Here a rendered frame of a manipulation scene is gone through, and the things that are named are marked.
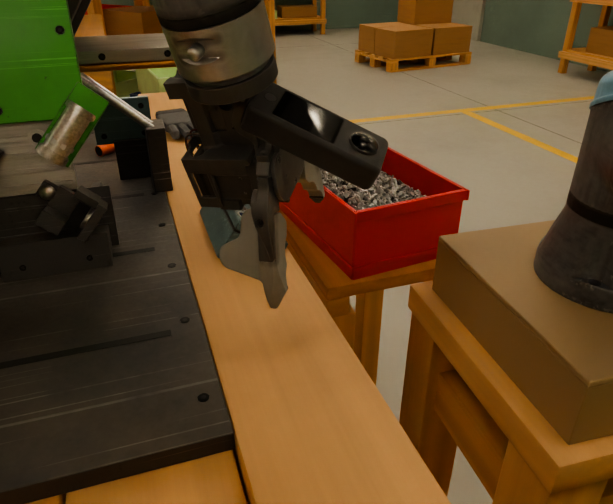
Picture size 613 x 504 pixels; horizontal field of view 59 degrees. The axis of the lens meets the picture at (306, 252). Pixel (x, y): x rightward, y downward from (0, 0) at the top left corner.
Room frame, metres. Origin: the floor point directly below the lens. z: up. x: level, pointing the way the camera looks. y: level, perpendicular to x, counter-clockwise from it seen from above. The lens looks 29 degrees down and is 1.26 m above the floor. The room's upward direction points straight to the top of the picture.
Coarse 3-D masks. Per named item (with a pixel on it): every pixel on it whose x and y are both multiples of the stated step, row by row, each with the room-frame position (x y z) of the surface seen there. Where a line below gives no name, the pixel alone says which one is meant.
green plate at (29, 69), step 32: (0, 0) 0.70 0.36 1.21; (32, 0) 0.71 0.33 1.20; (64, 0) 0.72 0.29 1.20; (0, 32) 0.69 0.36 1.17; (32, 32) 0.70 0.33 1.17; (64, 32) 0.71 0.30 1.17; (0, 64) 0.68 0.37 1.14; (32, 64) 0.69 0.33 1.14; (64, 64) 0.70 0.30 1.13; (0, 96) 0.66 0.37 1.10; (32, 96) 0.68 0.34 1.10; (64, 96) 0.69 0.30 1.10
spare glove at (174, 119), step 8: (160, 112) 1.27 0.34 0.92; (168, 112) 1.27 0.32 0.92; (176, 112) 1.26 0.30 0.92; (184, 112) 1.26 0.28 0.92; (168, 120) 1.19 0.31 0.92; (176, 120) 1.19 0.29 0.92; (184, 120) 1.20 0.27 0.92; (168, 128) 1.16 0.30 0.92; (176, 128) 1.14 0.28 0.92; (184, 128) 1.14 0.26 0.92; (192, 128) 1.15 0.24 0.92; (176, 136) 1.12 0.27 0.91; (184, 136) 1.12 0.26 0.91
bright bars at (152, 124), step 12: (84, 84) 0.83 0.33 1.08; (96, 84) 0.86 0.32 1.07; (108, 96) 0.84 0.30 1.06; (120, 108) 0.84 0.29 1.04; (132, 108) 0.88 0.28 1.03; (144, 120) 0.86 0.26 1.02; (156, 120) 0.90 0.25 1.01; (156, 132) 0.85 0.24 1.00; (156, 144) 0.85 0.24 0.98; (156, 156) 0.85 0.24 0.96; (168, 156) 0.85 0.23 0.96; (156, 168) 0.85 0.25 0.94; (168, 168) 0.85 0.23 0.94; (156, 180) 0.85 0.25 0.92; (168, 180) 0.85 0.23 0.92
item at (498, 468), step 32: (416, 320) 0.62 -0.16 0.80; (416, 352) 0.61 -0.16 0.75; (416, 384) 0.60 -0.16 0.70; (448, 384) 0.55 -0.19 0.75; (416, 416) 0.58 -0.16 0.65; (448, 416) 0.53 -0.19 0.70; (480, 416) 0.49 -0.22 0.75; (416, 448) 0.57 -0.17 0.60; (448, 448) 0.58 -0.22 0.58; (480, 448) 0.46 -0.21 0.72; (512, 448) 0.40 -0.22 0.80; (448, 480) 0.59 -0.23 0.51; (480, 480) 0.45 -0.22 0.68; (512, 480) 0.38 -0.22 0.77; (608, 480) 0.40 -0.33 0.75
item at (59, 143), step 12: (72, 108) 0.65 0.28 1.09; (60, 120) 0.65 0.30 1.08; (72, 120) 0.65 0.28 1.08; (84, 120) 0.66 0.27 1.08; (60, 132) 0.64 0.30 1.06; (72, 132) 0.65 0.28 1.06; (48, 144) 0.63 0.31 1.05; (60, 144) 0.64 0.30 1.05; (72, 144) 0.65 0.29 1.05; (48, 156) 0.63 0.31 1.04; (60, 156) 0.63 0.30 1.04
